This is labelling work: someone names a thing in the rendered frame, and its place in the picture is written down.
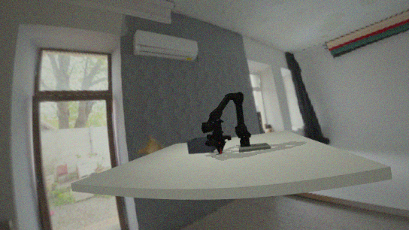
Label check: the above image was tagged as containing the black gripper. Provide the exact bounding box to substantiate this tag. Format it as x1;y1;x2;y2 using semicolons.
205;130;231;153

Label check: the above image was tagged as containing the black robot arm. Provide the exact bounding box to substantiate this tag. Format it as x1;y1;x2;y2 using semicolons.
201;92;251;147

